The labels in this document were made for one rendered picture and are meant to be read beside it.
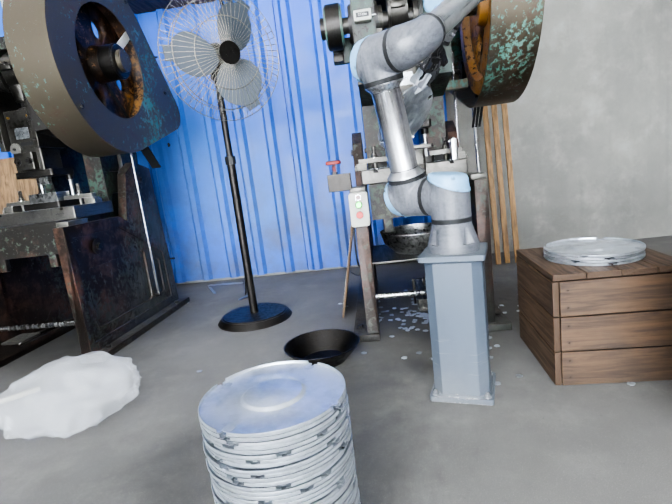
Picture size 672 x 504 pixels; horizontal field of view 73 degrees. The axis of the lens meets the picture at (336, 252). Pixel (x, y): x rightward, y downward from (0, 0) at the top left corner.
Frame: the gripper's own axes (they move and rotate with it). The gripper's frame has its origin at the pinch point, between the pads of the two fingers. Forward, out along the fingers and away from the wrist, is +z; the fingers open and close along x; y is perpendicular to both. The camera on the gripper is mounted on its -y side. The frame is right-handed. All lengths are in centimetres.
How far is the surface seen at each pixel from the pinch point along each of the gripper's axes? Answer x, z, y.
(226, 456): 71, 34, 122
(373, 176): 1.8, 39.1, 1.5
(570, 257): 82, 10, 10
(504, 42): 14.0, -27.1, -15.3
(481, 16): -11.0, -28.5, -37.6
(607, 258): 89, 6, 3
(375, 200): 12.1, 42.9, 8.7
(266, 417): 70, 30, 114
